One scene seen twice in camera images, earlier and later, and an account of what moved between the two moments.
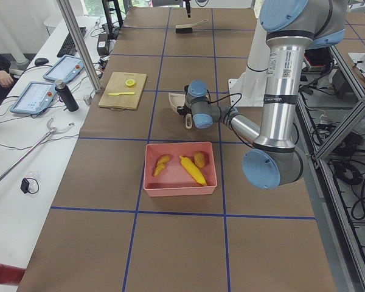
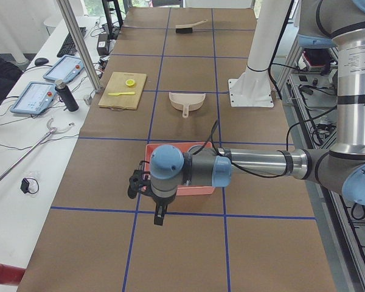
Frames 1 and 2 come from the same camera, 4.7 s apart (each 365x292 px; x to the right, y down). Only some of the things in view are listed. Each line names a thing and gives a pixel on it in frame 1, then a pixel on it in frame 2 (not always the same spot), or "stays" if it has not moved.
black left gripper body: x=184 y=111 -> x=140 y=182
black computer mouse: x=41 y=61 stays
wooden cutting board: x=123 y=90 stays
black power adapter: x=103 y=46 stays
